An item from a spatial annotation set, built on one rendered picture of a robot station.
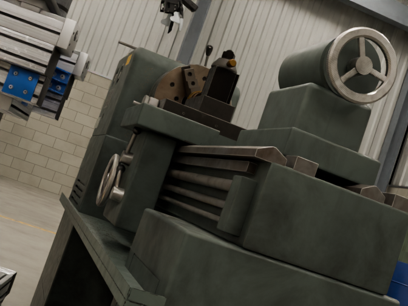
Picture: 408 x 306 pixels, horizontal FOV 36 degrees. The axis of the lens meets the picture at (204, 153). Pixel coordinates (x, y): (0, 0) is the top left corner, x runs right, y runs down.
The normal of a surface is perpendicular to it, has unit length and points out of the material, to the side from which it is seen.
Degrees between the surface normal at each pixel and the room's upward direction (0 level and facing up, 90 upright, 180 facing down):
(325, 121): 90
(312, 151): 90
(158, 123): 90
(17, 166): 90
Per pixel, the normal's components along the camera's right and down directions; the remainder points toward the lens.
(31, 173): 0.24, 0.00
